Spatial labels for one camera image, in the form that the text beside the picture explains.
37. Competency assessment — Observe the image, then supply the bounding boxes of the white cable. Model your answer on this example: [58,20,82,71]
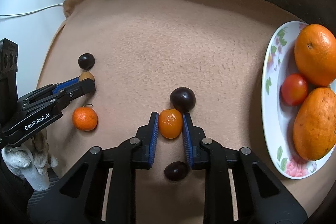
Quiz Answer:
[0,3,65,18]

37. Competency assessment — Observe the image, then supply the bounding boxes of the red tomato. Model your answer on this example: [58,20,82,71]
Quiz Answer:
[281,73,309,106]

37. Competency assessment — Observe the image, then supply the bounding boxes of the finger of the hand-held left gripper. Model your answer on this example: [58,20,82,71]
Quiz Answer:
[22,79,96,110]
[17,76,80,107]

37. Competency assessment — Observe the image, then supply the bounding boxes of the person's left forearm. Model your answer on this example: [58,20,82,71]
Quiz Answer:
[0,158,33,224]

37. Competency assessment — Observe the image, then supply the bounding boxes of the small orange tomato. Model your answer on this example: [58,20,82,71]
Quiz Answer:
[158,109,183,139]

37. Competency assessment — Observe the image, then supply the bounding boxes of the dark purple plum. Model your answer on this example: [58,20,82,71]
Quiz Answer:
[164,161,189,182]
[170,87,196,113]
[78,53,95,69]

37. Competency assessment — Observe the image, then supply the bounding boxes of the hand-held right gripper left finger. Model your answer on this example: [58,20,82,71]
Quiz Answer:
[28,112,159,224]

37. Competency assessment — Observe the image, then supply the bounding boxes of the person's left hand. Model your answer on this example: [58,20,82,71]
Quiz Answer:
[1,130,59,191]

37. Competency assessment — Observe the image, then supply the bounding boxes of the floral white plate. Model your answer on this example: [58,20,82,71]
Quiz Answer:
[261,21,336,180]

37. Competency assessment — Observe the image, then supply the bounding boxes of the tan fleece blanket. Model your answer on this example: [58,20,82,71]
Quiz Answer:
[34,0,334,224]

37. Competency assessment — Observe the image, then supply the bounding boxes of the small tan longan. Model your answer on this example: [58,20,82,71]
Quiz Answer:
[79,71,95,82]

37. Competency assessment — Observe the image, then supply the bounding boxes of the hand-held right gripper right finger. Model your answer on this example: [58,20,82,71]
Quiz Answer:
[182,112,308,224]

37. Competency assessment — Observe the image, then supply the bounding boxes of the small mandarin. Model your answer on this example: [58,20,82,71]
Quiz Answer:
[72,104,98,131]

